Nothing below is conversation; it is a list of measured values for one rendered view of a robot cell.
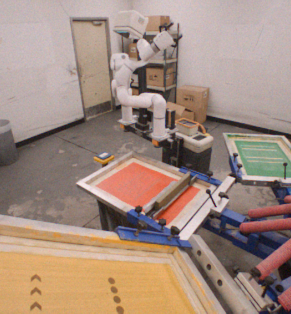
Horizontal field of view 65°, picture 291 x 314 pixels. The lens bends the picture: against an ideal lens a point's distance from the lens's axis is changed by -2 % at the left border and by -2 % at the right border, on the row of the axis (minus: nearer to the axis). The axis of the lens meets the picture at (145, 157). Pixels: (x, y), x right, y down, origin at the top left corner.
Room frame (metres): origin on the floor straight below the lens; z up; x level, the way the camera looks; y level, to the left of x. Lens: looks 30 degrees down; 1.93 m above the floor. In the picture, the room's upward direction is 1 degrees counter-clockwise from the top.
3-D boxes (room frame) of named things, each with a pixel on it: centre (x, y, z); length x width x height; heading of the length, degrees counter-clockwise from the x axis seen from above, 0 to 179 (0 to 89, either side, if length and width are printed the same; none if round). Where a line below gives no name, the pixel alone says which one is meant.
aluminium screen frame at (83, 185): (1.28, -0.01, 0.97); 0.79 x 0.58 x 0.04; 51
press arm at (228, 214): (0.93, -0.44, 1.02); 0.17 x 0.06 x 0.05; 51
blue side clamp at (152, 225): (0.91, -0.02, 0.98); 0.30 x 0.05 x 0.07; 51
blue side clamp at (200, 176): (1.35, -0.37, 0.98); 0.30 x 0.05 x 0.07; 51
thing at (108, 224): (1.16, 0.16, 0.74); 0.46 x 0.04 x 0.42; 51
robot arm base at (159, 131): (1.75, -0.13, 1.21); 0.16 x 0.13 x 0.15; 129
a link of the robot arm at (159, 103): (1.75, -0.12, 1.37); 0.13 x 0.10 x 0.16; 7
